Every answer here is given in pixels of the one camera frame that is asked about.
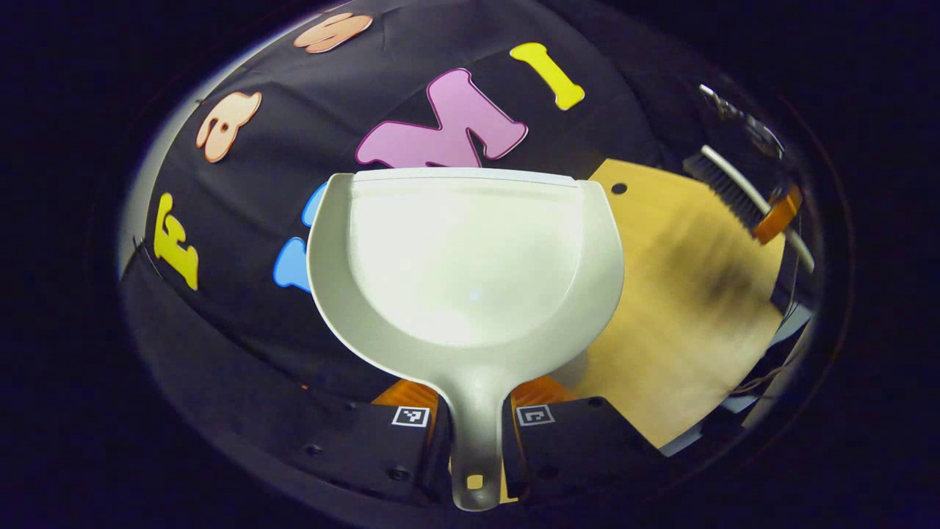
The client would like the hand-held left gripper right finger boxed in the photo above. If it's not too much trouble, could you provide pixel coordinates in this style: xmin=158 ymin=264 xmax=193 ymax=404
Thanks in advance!
xmin=502 ymin=375 xmax=666 ymax=504

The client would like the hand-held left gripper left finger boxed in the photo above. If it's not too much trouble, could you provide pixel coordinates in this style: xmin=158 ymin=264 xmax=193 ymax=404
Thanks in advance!
xmin=290 ymin=378 xmax=453 ymax=509

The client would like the small grey broom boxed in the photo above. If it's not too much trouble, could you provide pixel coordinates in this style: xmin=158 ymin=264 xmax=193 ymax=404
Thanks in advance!
xmin=681 ymin=144 xmax=817 ymax=275

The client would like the grey plastic dustpan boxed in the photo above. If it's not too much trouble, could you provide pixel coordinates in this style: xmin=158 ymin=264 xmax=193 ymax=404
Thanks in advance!
xmin=306 ymin=167 xmax=626 ymax=512

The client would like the wooden desktop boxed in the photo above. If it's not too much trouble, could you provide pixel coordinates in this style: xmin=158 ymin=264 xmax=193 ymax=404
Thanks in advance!
xmin=569 ymin=157 xmax=788 ymax=450

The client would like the black backdrop cloth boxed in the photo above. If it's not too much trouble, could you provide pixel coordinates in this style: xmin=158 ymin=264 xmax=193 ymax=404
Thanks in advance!
xmin=121 ymin=0 xmax=735 ymax=442

